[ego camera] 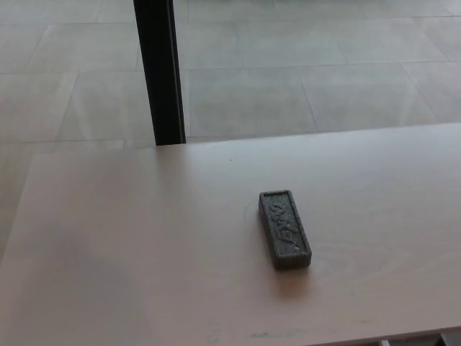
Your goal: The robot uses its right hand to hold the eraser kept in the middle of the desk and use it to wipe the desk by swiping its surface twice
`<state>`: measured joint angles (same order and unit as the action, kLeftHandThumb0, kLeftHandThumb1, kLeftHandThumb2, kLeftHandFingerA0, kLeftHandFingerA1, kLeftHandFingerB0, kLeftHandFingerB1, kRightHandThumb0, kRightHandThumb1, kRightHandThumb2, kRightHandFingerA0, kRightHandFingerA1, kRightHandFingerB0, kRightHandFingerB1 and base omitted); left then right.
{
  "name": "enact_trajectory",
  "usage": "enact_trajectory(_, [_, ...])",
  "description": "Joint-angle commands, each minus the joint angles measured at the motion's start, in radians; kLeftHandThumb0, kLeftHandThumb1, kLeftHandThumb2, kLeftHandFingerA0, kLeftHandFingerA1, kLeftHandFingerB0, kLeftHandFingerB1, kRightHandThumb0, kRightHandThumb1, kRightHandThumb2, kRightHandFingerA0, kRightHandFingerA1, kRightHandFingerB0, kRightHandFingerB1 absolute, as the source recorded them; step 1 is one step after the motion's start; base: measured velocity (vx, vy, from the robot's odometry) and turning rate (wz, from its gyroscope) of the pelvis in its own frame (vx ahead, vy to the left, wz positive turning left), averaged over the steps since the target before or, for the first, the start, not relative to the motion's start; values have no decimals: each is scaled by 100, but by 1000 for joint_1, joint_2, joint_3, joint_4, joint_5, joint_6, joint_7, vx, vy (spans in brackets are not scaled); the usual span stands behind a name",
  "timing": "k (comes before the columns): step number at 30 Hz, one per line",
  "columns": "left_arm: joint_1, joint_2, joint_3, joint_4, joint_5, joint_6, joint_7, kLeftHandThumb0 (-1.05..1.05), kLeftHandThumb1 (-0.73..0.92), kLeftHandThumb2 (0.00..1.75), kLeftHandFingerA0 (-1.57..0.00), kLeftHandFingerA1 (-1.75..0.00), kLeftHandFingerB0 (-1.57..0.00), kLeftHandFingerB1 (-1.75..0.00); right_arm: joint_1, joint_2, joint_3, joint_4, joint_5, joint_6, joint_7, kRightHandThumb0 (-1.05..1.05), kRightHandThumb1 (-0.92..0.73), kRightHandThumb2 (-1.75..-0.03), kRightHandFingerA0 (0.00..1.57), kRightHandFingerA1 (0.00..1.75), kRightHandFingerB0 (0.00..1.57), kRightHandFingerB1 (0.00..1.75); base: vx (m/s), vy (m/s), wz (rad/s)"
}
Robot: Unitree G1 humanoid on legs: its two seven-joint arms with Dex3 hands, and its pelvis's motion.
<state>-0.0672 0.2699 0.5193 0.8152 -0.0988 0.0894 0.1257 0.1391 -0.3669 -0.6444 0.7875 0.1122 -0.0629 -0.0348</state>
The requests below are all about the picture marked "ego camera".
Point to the black vertical window frame post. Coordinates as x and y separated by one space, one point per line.
158 72

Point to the grey desk underframe part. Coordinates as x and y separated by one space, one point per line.
452 339

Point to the dark grey embossed board eraser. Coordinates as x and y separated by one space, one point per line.
284 230

